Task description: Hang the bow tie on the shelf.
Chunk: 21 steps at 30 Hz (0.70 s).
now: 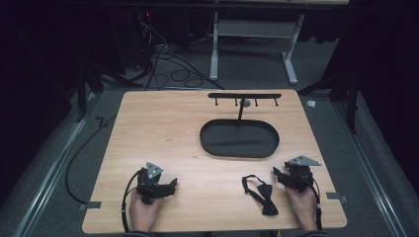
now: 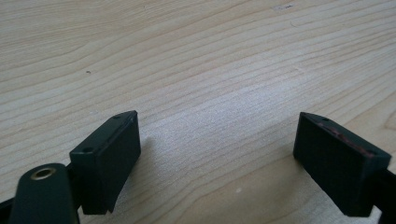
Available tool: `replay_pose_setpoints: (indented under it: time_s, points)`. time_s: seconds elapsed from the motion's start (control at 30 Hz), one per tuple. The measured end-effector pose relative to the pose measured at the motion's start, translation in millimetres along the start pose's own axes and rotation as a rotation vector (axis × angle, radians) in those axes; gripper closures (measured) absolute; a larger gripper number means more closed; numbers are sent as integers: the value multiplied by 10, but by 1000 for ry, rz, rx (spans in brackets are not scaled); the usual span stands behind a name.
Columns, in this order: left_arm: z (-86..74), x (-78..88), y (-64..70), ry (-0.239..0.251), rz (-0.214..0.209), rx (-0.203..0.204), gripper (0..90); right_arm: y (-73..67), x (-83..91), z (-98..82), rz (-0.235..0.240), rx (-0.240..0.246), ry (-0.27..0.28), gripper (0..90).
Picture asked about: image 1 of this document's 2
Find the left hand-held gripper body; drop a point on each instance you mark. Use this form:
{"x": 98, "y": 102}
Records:
{"x": 149, "y": 184}

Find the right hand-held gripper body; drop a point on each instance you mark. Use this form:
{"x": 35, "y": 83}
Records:
{"x": 298, "y": 176}

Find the black bow tie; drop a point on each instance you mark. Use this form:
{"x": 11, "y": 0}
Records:
{"x": 262, "y": 196}

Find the black hook rack with tray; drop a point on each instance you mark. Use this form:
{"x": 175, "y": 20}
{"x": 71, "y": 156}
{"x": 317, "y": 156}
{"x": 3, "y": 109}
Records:
{"x": 239, "y": 138}

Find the grey tape strip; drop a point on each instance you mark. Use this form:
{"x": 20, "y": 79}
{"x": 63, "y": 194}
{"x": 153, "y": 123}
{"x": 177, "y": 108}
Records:
{"x": 336, "y": 197}
{"x": 89, "y": 205}

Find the small white floor scrap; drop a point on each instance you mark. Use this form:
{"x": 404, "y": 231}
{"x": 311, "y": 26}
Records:
{"x": 311, "y": 104}

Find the black metal stand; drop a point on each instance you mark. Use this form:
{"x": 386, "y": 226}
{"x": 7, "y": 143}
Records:
{"x": 82, "y": 89}
{"x": 353, "y": 98}

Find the metal floor rail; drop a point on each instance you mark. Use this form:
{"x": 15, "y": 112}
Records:
{"x": 369, "y": 171}
{"x": 52, "y": 171}

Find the white metal desk frame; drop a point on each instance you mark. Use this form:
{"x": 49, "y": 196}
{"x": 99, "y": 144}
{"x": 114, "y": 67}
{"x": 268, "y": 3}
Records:
{"x": 253, "y": 29}

